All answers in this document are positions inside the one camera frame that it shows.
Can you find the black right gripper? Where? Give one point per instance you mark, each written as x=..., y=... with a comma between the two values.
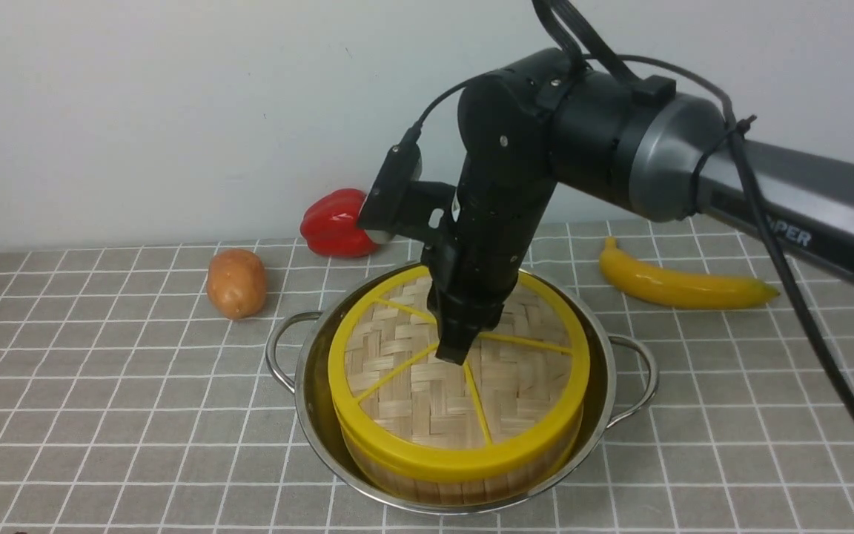
x=475, y=267

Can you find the grey checked tablecloth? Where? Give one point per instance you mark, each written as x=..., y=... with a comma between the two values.
x=128, y=406

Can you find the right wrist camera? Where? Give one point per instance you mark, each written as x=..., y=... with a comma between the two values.
x=397, y=200

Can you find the red bell pepper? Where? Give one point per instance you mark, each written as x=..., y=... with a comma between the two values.
x=330, y=226

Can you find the yellow banana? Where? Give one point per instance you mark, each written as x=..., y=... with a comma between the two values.
x=680, y=289

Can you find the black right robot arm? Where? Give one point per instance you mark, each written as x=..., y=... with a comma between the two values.
x=640, y=145

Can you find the brown potato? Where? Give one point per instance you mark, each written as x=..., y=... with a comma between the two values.
x=236, y=283

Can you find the yellow bamboo steamer basket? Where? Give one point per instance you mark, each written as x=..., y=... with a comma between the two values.
x=464, y=482

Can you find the yellow woven steamer lid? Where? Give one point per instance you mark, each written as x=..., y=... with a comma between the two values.
x=511, y=409

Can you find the stainless steel pot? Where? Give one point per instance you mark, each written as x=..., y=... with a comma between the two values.
x=624, y=377

